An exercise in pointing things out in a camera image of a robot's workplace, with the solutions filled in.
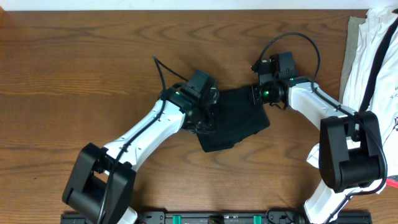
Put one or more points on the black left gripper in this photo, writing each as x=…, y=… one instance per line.
x=205, y=119

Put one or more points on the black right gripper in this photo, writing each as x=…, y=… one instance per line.
x=255, y=94

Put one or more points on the black polo shirt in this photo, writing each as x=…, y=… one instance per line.
x=237, y=117

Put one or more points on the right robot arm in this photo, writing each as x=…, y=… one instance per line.
x=351, y=160

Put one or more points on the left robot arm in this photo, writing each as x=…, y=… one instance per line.
x=102, y=179

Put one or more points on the beige cloth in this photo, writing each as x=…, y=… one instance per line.
x=350, y=52

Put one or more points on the white crumpled garment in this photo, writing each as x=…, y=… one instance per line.
x=372, y=83

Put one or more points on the black red sock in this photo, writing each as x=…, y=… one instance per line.
x=392, y=181

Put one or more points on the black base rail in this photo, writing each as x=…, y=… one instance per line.
x=271, y=217

